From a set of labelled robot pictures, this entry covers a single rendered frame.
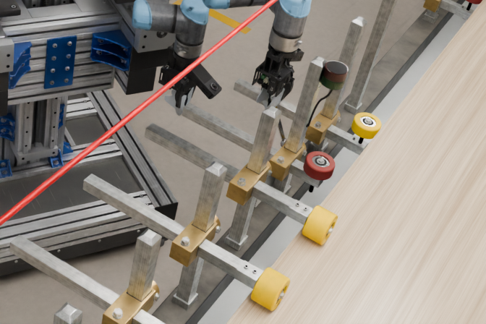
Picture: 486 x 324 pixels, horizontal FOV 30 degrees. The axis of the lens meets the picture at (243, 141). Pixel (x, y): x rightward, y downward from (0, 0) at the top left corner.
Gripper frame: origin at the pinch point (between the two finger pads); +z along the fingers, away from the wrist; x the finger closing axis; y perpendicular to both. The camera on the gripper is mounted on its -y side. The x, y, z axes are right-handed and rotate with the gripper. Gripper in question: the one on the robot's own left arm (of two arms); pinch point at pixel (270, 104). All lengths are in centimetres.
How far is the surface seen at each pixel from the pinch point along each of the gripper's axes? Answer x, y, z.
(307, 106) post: 8.9, -3.5, -2.3
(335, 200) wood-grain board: 26.7, 9.1, 10.6
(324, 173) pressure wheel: 20.0, 1.6, 10.9
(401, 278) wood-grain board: 51, 22, 11
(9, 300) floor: -60, 27, 101
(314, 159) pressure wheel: 15.6, -0.8, 10.2
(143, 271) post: 9, 71, -5
